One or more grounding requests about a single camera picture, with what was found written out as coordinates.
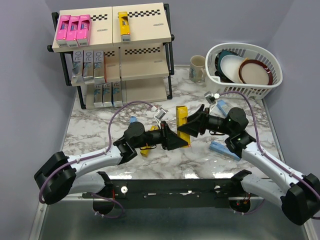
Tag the dark teal bowl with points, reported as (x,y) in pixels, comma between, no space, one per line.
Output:
(218,58)

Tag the red metallic toothpaste box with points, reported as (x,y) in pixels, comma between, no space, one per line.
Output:
(77,68)

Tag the white plastic dish basket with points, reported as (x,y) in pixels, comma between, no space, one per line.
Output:
(216,85)

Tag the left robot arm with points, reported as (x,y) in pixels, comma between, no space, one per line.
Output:
(62,175)

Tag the pink toothpaste box long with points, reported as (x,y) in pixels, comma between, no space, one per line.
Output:
(71,37)

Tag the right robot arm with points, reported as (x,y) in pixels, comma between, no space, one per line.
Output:
(297,194)

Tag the light blue box far right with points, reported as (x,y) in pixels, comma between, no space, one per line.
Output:
(223,107)

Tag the cream ceramic mug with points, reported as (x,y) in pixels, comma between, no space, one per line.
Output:
(197,70)

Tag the metallic blue toothpaste box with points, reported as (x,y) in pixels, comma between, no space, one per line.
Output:
(117,99)
(98,96)
(107,95)

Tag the white plate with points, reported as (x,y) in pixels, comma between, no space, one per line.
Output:
(230,65)

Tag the light blue toothpaste box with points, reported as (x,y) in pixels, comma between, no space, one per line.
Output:
(133,119)

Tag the yellow toothpaste box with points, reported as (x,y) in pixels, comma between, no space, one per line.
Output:
(181,119)
(144,151)
(124,27)

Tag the red rimmed plate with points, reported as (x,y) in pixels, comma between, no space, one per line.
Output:
(255,72)

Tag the silver foil toothpaste box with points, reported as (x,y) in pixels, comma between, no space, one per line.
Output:
(88,66)

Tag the pink toothpaste box diagonal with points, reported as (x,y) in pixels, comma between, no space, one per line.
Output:
(62,30)

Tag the beige three-tier shelf rack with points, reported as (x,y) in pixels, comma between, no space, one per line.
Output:
(144,66)

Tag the black base bar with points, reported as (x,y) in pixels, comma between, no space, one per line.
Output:
(181,193)

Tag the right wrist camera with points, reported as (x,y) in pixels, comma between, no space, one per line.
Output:
(212,99)

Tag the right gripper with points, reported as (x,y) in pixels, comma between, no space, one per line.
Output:
(194,128)

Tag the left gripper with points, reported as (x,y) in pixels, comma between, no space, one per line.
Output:
(169,140)

